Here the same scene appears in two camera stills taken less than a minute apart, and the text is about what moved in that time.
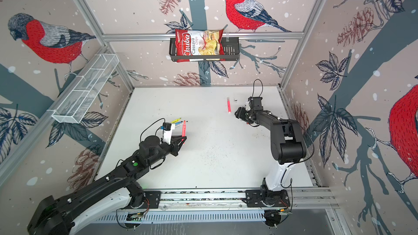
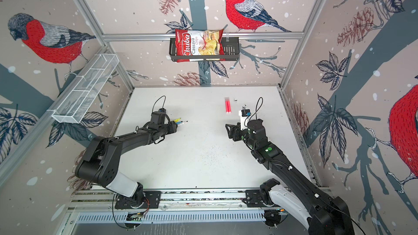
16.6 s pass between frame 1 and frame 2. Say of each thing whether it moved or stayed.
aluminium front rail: stayed
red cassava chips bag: stayed
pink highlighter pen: stayed
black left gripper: moved
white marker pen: stayed
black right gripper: moved
